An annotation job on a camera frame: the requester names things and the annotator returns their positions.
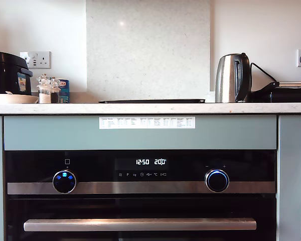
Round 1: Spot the oven display panel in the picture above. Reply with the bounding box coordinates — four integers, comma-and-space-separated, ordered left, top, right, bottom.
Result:
114, 157, 169, 179

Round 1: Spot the steel oven door handle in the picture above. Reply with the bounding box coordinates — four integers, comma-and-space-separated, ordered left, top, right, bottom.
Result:
23, 217, 257, 232

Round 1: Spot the speckled stone splashback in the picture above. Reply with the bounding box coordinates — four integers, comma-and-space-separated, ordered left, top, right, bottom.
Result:
85, 0, 212, 101

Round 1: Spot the black hob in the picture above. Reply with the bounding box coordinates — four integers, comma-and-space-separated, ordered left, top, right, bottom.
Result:
98, 98, 206, 104

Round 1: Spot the black sandwich toaster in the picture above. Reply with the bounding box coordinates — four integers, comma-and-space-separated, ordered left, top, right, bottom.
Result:
248, 80, 301, 103

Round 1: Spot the cream plate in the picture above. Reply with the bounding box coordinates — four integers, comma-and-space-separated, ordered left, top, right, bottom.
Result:
0, 90, 40, 104

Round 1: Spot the wide grey-green cabinet front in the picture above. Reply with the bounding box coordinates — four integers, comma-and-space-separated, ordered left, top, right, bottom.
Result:
278, 114, 301, 241

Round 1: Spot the round oven temperature knob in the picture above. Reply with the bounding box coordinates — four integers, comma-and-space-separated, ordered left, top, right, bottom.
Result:
204, 169, 230, 193

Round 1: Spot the black rice cooker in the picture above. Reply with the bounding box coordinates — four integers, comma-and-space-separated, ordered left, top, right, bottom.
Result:
0, 51, 33, 96

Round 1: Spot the black kettle cable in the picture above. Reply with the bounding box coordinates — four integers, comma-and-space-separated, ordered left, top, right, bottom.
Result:
249, 62, 278, 83

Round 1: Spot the steel electric kettle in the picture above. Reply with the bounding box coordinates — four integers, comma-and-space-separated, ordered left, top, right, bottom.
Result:
215, 52, 252, 103

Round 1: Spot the grey-green cabinet filler panel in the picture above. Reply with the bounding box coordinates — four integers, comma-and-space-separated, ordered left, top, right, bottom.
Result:
4, 115, 277, 151

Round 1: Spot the clear pepper grinder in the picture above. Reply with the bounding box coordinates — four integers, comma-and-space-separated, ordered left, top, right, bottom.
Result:
50, 76, 61, 104

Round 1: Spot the blue salt tub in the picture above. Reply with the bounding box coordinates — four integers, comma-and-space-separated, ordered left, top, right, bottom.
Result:
57, 79, 70, 103

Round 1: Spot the white paper table sticker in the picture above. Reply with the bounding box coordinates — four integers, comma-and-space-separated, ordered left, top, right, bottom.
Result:
99, 116, 196, 130

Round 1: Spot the black built-in oven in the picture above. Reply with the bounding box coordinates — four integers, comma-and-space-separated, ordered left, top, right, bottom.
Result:
4, 150, 277, 241

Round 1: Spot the round oven function knob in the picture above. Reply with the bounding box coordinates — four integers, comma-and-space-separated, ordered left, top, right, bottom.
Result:
52, 169, 77, 194

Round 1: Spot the white double wall socket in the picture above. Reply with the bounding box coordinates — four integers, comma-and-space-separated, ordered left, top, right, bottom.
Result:
20, 51, 52, 69

